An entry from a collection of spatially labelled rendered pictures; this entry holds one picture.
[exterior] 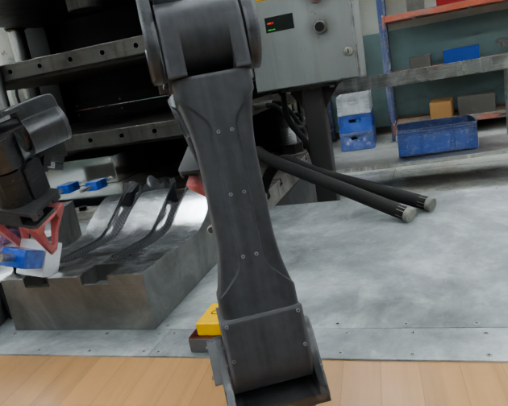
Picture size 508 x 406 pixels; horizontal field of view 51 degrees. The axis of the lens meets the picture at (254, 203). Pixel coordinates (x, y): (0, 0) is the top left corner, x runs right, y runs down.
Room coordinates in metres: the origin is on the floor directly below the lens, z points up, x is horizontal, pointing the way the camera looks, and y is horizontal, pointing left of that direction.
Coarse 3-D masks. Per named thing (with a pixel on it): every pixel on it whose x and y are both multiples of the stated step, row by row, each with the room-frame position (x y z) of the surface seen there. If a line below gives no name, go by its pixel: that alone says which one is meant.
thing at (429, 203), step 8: (336, 176) 1.23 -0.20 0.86; (344, 176) 1.21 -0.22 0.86; (352, 176) 1.21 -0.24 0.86; (352, 184) 1.19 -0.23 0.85; (360, 184) 1.17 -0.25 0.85; (368, 184) 1.16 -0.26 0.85; (376, 184) 1.14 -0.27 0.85; (384, 184) 1.14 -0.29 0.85; (376, 192) 1.14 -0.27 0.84; (384, 192) 1.12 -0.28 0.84; (392, 192) 1.11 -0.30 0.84; (400, 192) 1.09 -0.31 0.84; (408, 192) 1.08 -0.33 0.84; (392, 200) 1.11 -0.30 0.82; (400, 200) 1.09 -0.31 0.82; (408, 200) 1.07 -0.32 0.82; (416, 200) 1.06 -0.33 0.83; (424, 200) 1.04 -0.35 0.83; (432, 200) 1.04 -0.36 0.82; (424, 208) 1.04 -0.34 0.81; (432, 208) 1.04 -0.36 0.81
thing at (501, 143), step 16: (448, 64) 3.89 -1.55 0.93; (464, 64) 3.86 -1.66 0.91; (480, 64) 3.83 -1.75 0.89; (496, 64) 3.80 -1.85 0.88; (352, 80) 4.08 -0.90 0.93; (368, 80) 4.05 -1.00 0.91; (384, 80) 4.02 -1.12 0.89; (400, 80) 3.99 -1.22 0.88; (416, 80) 3.96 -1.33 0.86; (432, 80) 3.92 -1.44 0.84; (480, 144) 4.16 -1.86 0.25; (496, 144) 4.04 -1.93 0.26; (336, 160) 4.56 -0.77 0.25; (352, 160) 4.45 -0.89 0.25; (368, 160) 4.34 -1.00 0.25; (384, 160) 4.23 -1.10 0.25; (400, 160) 4.12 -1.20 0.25; (416, 160) 4.01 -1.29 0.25; (432, 160) 3.97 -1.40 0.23; (448, 160) 3.94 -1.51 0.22
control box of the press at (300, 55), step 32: (256, 0) 1.55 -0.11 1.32; (288, 0) 1.52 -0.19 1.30; (320, 0) 1.49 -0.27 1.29; (352, 0) 1.49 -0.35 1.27; (288, 32) 1.52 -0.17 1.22; (320, 32) 1.48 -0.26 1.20; (352, 32) 1.46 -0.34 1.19; (288, 64) 1.53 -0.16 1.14; (320, 64) 1.49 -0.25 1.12; (352, 64) 1.47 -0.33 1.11; (320, 96) 1.55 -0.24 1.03; (320, 128) 1.55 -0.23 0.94; (320, 160) 1.56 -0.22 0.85; (320, 192) 1.56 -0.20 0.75
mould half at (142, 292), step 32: (160, 192) 1.07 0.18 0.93; (192, 192) 1.03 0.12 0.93; (96, 224) 1.03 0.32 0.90; (128, 224) 1.00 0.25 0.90; (192, 224) 0.94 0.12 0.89; (64, 256) 0.89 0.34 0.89; (96, 256) 0.85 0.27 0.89; (160, 256) 0.79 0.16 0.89; (192, 256) 0.87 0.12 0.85; (32, 288) 0.79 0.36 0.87; (64, 288) 0.77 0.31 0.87; (96, 288) 0.75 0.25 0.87; (128, 288) 0.73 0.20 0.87; (160, 288) 0.76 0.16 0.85; (192, 288) 0.85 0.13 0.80; (32, 320) 0.80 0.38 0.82; (64, 320) 0.78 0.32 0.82; (96, 320) 0.76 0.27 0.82; (128, 320) 0.74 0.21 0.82; (160, 320) 0.74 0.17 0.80
